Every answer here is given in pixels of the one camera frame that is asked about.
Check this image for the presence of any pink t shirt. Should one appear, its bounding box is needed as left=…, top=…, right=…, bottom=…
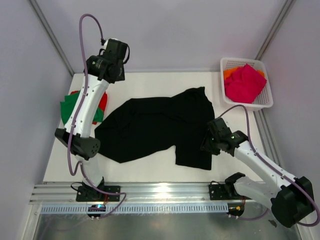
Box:
left=223, top=64, right=267, bottom=104

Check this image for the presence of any orange t shirt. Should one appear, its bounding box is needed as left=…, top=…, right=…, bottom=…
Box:
left=223, top=66, right=265, bottom=80

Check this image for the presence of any frame post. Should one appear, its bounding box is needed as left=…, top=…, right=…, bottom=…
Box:
left=255, top=0, right=296, bottom=61
left=27, top=0, right=75, bottom=76

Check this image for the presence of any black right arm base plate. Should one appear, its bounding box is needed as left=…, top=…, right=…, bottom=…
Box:
left=208, top=181, right=242, bottom=201

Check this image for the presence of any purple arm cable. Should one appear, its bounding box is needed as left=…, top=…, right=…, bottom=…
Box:
left=217, top=104, right=317, bottom=227
left=67, top=13, right=127, bottom=221

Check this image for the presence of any grey slotted cable duct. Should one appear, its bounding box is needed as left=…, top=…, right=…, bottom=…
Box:
left=40, top=202, right=229, bottom=214

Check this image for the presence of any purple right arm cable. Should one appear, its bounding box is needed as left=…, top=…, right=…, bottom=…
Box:
left=217, top=104, right=317, bottom=227

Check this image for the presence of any black t shirt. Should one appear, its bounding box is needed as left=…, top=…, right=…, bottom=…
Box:
left=94, top=86, right=215, bottom=171

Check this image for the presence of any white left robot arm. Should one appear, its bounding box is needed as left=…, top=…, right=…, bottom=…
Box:
left=54, top=38, right=130, bottom=201

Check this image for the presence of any red t shirt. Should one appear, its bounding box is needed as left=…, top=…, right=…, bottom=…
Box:
left=69, top=90, right=109, bottom=125

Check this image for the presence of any aluminium front rail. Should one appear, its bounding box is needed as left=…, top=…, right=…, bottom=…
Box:
left=29, top=181, right=263, bottom=205

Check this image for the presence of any white plastic basket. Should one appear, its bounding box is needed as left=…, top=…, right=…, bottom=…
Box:
left=220, top=57, right=274, bottom=111

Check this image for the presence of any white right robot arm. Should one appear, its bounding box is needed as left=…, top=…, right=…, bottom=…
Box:
left=201, top=117, right=317, bottom=228

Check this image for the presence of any left rear frame post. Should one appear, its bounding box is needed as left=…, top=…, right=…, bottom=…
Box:
left=27, top=0, right=75, bottom=76

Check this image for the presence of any green t shirt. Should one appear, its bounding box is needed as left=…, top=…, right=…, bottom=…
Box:
left=59, top=94, right=105, bottom=127

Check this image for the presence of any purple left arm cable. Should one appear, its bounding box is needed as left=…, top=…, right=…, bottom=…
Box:
left=67, top=13, right=127, bottom=221

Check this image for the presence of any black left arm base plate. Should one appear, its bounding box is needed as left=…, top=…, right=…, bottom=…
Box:
left=75, top=185, right=121, bottom=203

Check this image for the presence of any right rear frame post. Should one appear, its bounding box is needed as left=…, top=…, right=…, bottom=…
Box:
left=255, top=0, right=296, bottom=61

